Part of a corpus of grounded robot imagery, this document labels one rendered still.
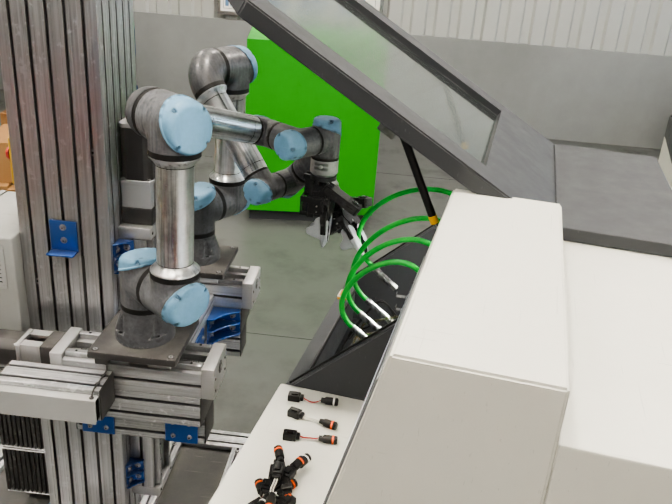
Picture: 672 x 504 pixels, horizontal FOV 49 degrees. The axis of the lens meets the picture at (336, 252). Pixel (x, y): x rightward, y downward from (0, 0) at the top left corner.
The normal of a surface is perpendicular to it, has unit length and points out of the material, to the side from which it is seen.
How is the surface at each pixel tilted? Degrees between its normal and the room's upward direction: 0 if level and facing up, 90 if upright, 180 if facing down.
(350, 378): 90
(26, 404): 90
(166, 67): 90
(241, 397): 0
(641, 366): 0
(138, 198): 90
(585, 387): 0
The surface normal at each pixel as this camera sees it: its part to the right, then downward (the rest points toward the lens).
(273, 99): 0.04, 0.41
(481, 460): -0.26, 0.37
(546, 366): 0.07, -0.91
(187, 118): 0.72, 0.21
